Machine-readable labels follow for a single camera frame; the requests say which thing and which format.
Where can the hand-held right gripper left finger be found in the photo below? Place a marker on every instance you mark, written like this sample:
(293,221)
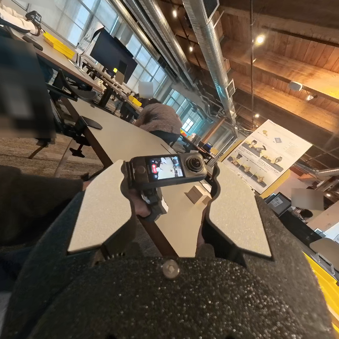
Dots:
(102,209)

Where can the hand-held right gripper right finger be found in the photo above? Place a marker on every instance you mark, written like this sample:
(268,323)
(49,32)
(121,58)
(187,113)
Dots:
(235,214)

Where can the plain wooden cube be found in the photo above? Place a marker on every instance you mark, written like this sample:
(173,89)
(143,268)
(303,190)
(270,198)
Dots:
(197,194)

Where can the person's left forearm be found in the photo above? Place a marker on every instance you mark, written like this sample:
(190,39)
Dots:
(34,206)

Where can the person's left hand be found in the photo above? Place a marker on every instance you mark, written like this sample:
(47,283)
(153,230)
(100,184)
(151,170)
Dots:
(139,204)

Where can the black case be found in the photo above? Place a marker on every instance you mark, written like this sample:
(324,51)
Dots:
(278,204)

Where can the yellow box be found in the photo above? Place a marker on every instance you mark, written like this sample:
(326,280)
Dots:
(135,100)

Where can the black office chair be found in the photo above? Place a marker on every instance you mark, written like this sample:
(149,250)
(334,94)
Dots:
(84,129)

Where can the person's leg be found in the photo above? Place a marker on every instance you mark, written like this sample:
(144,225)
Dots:
(16,264)

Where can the grey tablet stand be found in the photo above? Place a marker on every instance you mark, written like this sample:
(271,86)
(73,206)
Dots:
(119,78)

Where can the yellow storage bin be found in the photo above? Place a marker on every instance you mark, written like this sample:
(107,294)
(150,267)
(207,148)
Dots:
(324,286)

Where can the black computer monitor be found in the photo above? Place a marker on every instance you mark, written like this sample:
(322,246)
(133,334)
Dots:
(112,51)

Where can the white ceiling device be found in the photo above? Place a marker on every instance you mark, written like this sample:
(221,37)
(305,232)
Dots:
(295,86)

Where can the grey table with yellow boxes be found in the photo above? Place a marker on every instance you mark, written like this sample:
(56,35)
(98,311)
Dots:
(61,66)

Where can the stack of yellow boxes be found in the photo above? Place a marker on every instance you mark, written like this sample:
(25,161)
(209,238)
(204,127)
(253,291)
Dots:
(59,45)

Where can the instruction wall poster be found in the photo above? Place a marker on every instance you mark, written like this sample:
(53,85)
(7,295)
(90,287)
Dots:
(267,156)

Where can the silver air duct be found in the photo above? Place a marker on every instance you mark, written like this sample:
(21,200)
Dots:
(211,53)
(156,34)

